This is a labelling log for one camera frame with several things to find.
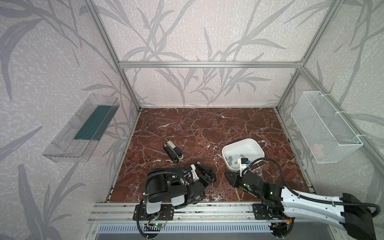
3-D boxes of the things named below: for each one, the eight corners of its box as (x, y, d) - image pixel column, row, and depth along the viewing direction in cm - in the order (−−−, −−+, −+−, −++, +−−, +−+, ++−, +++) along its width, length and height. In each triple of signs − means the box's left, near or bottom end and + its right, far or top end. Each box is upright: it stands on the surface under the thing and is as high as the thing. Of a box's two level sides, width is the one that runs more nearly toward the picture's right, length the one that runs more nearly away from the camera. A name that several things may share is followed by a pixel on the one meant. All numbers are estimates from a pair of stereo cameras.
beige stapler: (179, 160, 94) (179, 157, 91) (167, 144, 102) (166, 141, 98) (184, 157, 95) (183, 154, 92) (172, 141, 103) (171, 138, 100)
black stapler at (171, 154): (175, 164, 92) (173, 161, 89) (163, 149, 99) (162, 145, 96) (179, 161, 94) (178, 158, 90) (167, 146, 101) (166, 142, 97)
